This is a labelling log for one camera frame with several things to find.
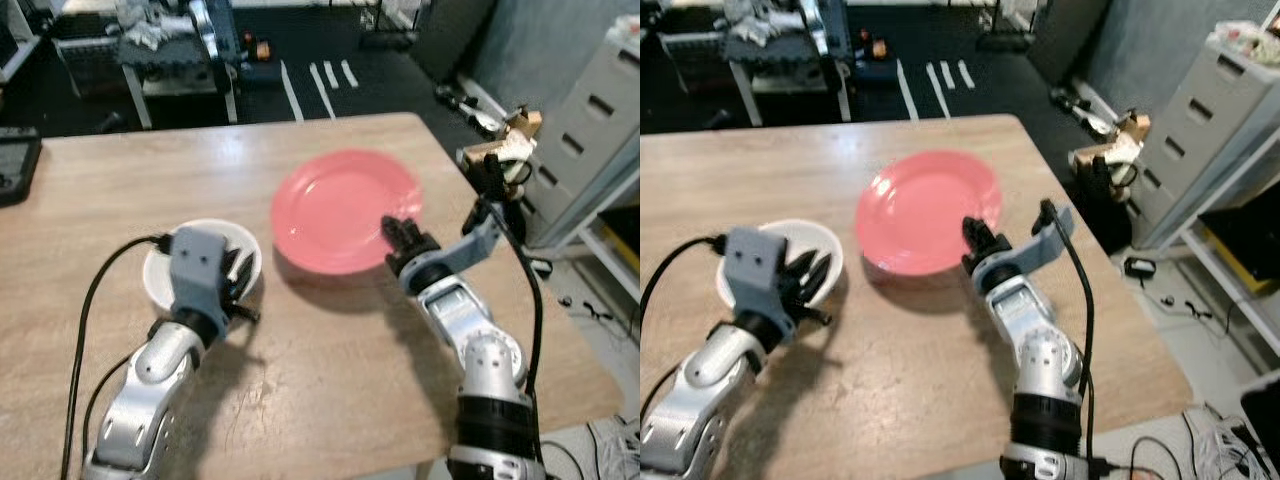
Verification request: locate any white round bowl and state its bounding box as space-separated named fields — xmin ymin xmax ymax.
xmin=142 ymin=218 xmax=264 ymax=314
xmin=714 ymin=219 xmax=847 ymax=313

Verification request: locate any red round plate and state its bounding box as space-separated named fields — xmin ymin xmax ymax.
xmin=854 ymin=149 xmax=1005 ymax=279
xmin=269 ymin=149 xmax=427 ymax=277

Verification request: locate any brown and white object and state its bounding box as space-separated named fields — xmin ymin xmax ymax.
xmin=458 ymin=108 xmax=545 ymax=201
xmin=1068 ymin=110 xmax=1151 ymax=206

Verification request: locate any white and black tool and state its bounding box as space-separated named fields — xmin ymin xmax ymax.
xmin=434 ymin=84 xmax=503 ymax=133
xmin=1048 ymin=84 xmax=1113 ymax=133

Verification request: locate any white shelving rack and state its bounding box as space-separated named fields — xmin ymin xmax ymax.
xmin=1178 ymin=130 xmax=1280 ymax=356
xmin=578 ymin=165 xmax=641 ymax=303

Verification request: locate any grey drawer cabinet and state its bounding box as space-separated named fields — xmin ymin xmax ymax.
xmin=1128 ymin=24 xmax=1280 ymax=253
xmin=528 ymin=18 xmax=641 ymax=249

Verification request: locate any cluttered white-legged table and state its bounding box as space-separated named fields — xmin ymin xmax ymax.
xmin=660 ymin=0 xmax=853 ymax=126
xmin=52 ymin=0 xmax=243 ymax=129

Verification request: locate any black handheld device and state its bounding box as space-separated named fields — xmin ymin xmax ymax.
xmin=0 ymin=127 xmax=44 ymax=209

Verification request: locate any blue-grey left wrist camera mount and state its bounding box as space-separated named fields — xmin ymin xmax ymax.
xmin=169 ymin=226 xmax=230 ymax=323
xmin=724 ymin=226 xmax=792 ymax=323

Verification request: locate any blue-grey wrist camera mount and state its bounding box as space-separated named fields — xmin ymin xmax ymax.
xmin=169 ymin=226 xmax=230 ymax=323
xmin=434 ymin=204 xmax=512 ymax=274
xmin=724 ymin=226 xmax=792 ymax=323
xmin=1014 ymin=200 xmax=1077 ymax=272

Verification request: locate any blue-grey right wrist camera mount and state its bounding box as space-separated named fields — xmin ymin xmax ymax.
xmin=434 ymin=204 xmax=512 ymax=274
xmin=1014 ymin=200 xmax=1077 ymax=272

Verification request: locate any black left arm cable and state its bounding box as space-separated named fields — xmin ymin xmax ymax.
xmin=640 ymin=234 xmax=728 ymax=301
xmin=60 ymin=232 xmax=174 ymax=480

